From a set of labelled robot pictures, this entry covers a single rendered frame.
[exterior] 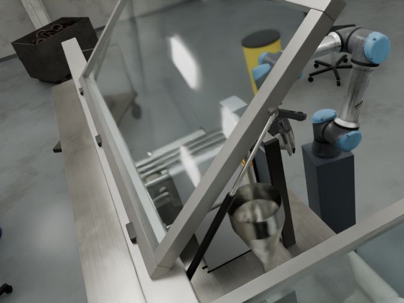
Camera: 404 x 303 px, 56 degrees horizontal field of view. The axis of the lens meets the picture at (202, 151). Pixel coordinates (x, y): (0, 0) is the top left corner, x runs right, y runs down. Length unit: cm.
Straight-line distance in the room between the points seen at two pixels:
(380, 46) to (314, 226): 79
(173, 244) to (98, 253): 49
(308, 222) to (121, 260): 93
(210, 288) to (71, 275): 184
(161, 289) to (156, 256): 6
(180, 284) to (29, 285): 280
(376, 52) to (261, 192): 91
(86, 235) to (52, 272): 220
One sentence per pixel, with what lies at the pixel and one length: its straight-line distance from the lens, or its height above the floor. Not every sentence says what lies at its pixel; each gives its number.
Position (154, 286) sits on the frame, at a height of 165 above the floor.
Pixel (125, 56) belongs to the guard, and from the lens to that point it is 128.
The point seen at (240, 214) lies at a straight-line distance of 105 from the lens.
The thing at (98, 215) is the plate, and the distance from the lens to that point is 126.
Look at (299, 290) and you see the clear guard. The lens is 73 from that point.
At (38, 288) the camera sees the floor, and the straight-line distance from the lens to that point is 338.
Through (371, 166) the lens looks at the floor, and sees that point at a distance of 337.
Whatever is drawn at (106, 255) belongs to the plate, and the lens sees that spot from 112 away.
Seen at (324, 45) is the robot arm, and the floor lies 149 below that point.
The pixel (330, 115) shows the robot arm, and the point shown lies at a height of 113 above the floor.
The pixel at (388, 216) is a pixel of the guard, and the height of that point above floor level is 160.
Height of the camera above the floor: 220
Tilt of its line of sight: 35 degrees down
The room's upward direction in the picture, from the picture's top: 18 degrees counter-clockwise
